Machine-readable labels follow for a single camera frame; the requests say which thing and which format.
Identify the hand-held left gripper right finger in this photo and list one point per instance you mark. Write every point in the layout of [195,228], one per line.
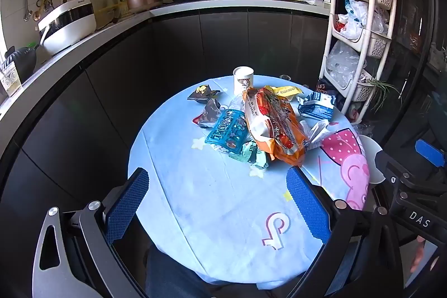
[309,207]

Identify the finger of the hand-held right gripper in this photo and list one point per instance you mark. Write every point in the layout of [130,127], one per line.
[429,152]
[393,168]

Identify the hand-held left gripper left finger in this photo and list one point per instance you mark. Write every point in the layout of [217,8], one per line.
[127,203]

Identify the white round bin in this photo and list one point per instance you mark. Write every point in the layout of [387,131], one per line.
[372,162]

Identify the green snack wrapper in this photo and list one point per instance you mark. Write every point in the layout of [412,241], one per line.
[255,155]

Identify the white paper tissue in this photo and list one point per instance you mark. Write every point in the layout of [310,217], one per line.
[319,130]

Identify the large orange snack bag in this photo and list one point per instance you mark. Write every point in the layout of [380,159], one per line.
[276,130]

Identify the blue and white packet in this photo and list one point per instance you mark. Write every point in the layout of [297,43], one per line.
[317,106]

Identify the teal snack wrapper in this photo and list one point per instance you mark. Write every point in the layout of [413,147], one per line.
[223,130]

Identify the yellow snack wrapper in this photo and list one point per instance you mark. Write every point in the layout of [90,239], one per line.
[286,92]

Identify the dark brown foil wrapper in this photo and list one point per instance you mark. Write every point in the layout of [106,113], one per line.
[209,114]

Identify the dark wrapper with yellow print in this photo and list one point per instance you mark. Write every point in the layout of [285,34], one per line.
[202,93]

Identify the white paper cup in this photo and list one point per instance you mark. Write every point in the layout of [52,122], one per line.
[242,81]

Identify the person's right hand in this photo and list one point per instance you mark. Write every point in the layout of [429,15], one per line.
[418,256]

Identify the clear plastic packaging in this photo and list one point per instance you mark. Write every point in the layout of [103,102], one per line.
[363,128]

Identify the red and white plastic bag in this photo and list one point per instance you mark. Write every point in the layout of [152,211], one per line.
[356,111]

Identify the green spider plant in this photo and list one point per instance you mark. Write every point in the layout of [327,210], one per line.
[382,88]

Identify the blue cartoon printed tablecloth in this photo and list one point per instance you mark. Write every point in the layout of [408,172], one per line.
[209,207]

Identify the navy bag with orange print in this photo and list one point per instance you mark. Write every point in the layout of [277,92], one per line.
[324,86]

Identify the clear plastic bag bundle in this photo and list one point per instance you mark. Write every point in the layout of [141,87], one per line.
[342,64]

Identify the small clear glass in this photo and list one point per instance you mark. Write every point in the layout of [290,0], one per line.
[284,77]

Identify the white plastic bag bundle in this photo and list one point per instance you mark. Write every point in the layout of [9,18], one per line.
[363,18]

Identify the white plastic storage rack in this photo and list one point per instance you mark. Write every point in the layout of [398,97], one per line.
[333,29]

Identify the patterned cardboard box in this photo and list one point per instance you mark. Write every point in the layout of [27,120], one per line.
[8,79]

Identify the black ribbed pot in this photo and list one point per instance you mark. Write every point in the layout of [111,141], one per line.
[24,62]

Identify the white rice cooker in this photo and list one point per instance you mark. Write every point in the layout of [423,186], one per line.
[66,22]

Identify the yellow plastic rack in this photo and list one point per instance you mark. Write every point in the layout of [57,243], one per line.
[110,10]

